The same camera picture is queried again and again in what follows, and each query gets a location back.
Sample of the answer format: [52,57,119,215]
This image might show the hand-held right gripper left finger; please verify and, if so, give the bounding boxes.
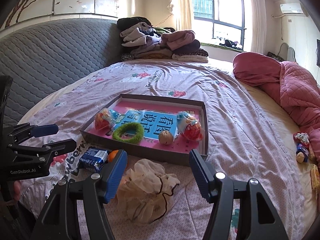
[30,149,128,240]

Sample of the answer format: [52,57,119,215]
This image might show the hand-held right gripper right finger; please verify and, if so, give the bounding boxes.
[189,149,284,240]

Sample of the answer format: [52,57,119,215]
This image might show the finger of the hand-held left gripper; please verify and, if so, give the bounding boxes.
[7,139,77,160]
[5,124,59,143]

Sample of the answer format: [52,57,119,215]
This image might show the orange mandarin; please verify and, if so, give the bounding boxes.
[107,150,120,163]

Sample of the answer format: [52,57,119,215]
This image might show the blue snack packet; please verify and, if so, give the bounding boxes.
[79,146,110,173]

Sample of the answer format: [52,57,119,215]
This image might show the beige mesh drawstring bag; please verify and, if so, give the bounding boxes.
[116,158,180,224]

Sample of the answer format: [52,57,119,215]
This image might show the shallow grey cardboard box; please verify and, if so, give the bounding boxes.
[80,94,209,167]

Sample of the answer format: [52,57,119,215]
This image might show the foil-wrapped toy egg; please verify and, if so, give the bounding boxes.
[94,108,120,132]
[176,110,203,141]

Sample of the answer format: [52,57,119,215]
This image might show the brown walnut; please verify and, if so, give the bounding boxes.
[159,131,173,145]

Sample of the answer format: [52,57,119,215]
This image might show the green fuzzy ring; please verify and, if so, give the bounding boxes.
[112,123,145,144]

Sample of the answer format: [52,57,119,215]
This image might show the person's left hand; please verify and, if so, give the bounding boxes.
[12,180,23,202]

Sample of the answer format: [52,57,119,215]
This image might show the strawberry print bed sheet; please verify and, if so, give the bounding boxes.
[20,61,310,240]

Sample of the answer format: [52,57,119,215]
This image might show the grey quilted headboard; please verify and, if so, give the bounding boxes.
[0,19,123,128]

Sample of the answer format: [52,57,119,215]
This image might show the beige bed sheet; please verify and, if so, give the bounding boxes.
[207,57,320,205]

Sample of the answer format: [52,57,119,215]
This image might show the small blue wrapped snack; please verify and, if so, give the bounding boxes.
[296,144,309,163]

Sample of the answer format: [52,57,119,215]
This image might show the red white wrapped candy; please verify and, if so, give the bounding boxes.
[294,132,309,145]

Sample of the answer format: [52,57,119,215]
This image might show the yellow snack packet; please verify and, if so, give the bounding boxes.
[310,164,320,188]

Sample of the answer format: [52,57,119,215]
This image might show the pink quilted blanket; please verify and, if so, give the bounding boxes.
[233,52,320,165]

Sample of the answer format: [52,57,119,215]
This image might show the green windowsill mat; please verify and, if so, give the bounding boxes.
[201,42,247,53]

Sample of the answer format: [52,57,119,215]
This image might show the dark clothes on windowsill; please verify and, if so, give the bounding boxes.
[220,39,243,48]

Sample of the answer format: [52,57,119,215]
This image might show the pile of folded clothes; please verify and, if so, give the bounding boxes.
[117,17,209,63]

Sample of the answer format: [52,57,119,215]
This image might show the white curved chair back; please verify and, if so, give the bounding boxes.
[279,42,297,62]

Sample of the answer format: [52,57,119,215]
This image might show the cream curtain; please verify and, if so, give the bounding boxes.
[170,0,194,33]
[247,0,268,54]

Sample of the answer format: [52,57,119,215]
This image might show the dark framed window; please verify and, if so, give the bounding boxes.
[190,0,247,50]

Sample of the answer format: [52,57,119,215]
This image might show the white air conditioner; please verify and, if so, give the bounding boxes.
[279,2,304,14]

